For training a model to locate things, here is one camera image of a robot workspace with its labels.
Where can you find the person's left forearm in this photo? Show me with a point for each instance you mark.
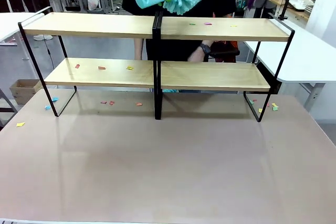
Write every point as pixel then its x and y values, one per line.
pixel 195 55

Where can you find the person's right forearm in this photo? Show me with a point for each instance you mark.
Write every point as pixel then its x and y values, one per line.
pixel 138 49

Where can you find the black wrist watch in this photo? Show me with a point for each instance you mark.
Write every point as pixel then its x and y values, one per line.
pixel 206 49

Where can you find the orange paper scrap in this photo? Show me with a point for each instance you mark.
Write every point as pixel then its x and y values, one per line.
pixel 102 68

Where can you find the orange and black chair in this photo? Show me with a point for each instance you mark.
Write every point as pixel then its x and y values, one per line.
pixel 225 51

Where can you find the teal paper scrap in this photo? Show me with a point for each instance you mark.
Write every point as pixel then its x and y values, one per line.
pixel 54 99
pixel 47 107

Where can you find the white plastic bag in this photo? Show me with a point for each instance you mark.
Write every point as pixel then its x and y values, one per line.
pixel 92 0

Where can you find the cardboard box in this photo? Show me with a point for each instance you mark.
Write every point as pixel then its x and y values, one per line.
pixel 25 90

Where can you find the large white side table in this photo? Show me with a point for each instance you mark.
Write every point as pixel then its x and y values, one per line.
pixel 309 56

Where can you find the wooden background table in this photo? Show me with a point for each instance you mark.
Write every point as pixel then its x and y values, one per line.
pixel 296 9

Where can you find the wooden shelf unit black frame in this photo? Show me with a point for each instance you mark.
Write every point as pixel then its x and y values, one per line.
pixel 92 27
pixel 223 32

